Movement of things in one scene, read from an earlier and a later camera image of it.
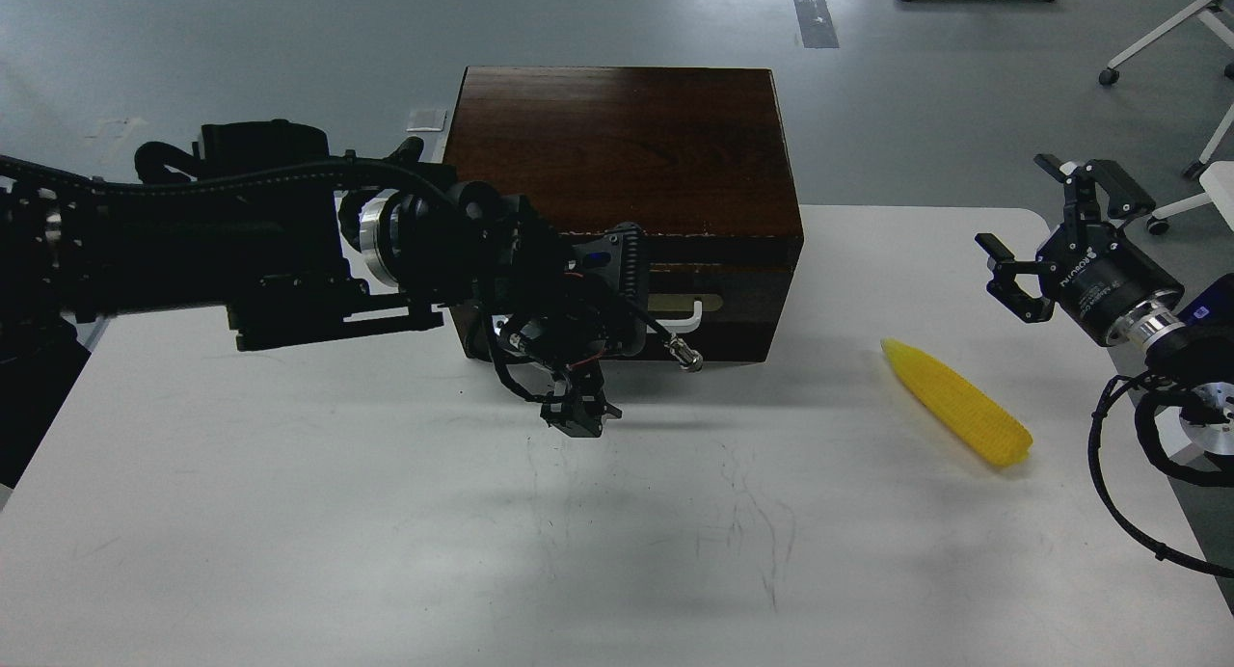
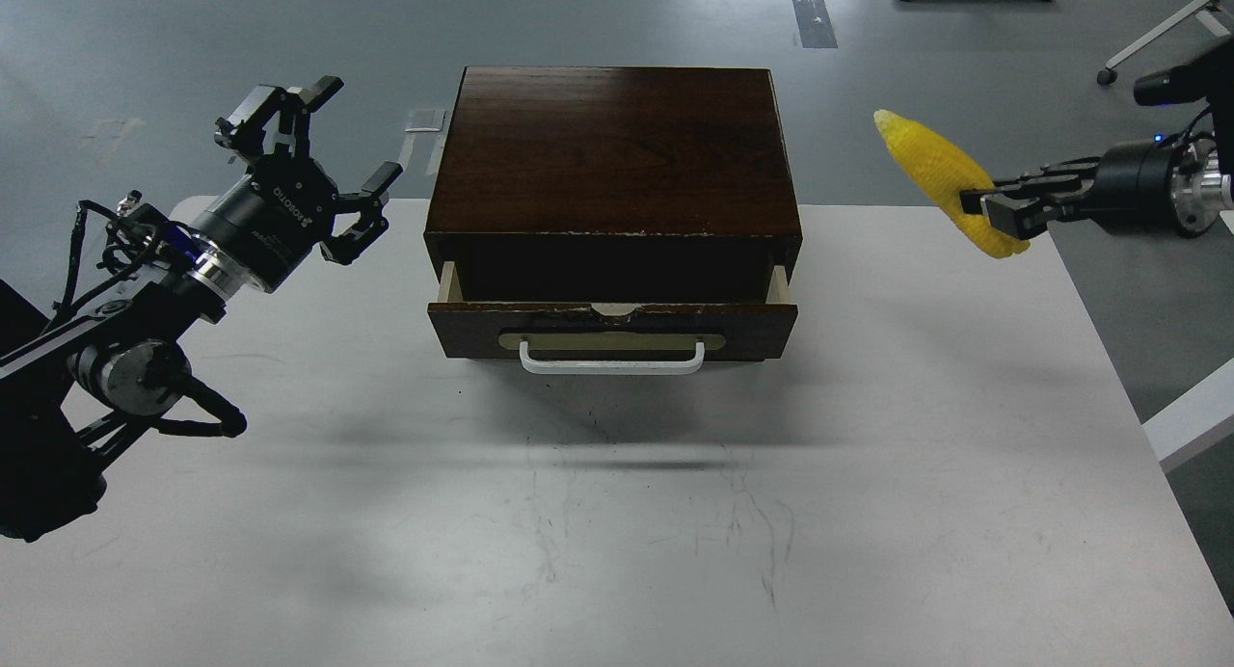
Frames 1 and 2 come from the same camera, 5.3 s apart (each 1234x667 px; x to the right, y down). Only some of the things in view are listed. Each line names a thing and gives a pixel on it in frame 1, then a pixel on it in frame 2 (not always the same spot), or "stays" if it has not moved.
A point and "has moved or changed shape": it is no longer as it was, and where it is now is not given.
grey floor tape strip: x=814 y=14 stays
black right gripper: x=1088 y=268 to x=1178 y=189
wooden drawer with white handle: x=683 y=295 has moved or changed shape
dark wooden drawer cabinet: x=695 y=157 stays
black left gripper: x=571 y=296 to x=262 y=227
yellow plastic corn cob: x=994 y=429 to x=945 y=172
